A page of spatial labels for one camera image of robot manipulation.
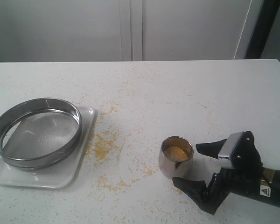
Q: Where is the round steel mesh sieve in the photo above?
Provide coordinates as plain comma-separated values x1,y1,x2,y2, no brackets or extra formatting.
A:
0,98,82,170

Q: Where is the white cabinet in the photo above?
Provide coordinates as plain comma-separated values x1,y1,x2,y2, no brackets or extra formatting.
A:
0,0,264,62

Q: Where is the stainless steel cup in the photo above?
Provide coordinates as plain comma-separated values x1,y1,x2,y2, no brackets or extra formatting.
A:
158,136,194,179

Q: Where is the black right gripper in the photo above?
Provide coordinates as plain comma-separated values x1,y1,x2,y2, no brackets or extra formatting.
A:
172,131,262,215

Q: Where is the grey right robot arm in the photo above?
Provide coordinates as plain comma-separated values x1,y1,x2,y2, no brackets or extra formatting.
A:
172,131,280,215

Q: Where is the white square tray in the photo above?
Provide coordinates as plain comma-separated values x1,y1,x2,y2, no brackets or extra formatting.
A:
0,107,97,189

